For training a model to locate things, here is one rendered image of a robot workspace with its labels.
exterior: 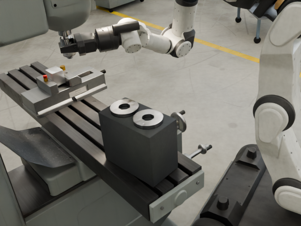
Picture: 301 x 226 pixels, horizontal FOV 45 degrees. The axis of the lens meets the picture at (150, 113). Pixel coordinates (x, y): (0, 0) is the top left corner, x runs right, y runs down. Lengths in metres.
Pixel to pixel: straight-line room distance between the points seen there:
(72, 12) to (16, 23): 0.20
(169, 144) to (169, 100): 2.29
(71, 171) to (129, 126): 0.43
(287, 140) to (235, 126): 1.64
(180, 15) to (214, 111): 1.81
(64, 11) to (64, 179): 0.61
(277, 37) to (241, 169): 0.74
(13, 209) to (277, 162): 0.95
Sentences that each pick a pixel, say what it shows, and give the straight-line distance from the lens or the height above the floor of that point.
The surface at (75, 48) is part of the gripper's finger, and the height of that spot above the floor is 1.24.
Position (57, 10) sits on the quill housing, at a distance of 1.22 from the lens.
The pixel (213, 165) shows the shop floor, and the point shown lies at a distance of 2.63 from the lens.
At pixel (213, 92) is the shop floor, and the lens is 3.49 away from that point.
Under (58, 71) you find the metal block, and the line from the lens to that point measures 1.56.
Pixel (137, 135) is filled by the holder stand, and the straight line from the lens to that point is 1.04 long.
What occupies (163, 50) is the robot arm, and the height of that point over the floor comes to 1.13.
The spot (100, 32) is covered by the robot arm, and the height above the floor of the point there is 1.27.
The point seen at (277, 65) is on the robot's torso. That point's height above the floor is 1.20.
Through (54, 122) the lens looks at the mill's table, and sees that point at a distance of 1.49.
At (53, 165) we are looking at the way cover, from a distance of 1.36.
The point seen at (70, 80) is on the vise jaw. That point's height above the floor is 1.04.
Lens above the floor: 1.72
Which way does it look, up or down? 33 degrees down
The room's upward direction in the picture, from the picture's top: 4 degrees counter-clockwise
